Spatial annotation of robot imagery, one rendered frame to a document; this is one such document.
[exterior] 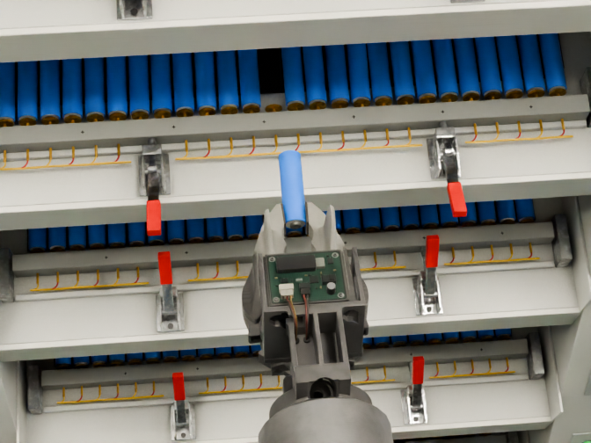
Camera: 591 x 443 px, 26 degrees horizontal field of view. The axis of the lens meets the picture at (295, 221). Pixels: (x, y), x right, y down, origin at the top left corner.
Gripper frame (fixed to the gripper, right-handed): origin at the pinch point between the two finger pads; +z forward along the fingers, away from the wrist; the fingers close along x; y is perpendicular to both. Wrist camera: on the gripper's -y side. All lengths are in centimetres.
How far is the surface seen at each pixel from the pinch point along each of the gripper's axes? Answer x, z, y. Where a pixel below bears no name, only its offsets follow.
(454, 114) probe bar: -16.2, 16.5, -5.4
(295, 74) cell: -2.1, 21.7, -4.1
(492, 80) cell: -20.3, 19.8, -4.6
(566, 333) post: -31.2, 13.0, -36.7
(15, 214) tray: 24.2, 12.2, -10.5
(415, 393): -15.1, 12.3, -45.2
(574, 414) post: -33, 10, -49
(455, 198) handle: -14.8, 7.6, -6.9
